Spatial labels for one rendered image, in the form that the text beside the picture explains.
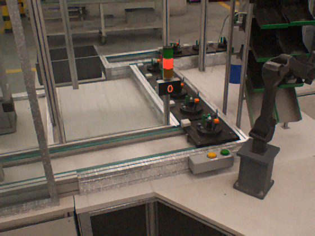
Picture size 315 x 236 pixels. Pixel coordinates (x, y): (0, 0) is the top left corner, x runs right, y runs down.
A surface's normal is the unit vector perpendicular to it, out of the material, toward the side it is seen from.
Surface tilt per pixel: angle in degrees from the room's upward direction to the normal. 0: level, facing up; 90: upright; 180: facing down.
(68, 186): 90
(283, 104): 45
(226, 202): 0
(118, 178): 90
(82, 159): 0
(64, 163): 0
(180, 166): 90
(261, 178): 90
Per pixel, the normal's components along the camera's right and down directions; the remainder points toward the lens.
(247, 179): -0.59, 0.40
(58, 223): 0.29, 0.45
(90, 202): -0.03, -0.88
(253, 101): 0.07, -0.29
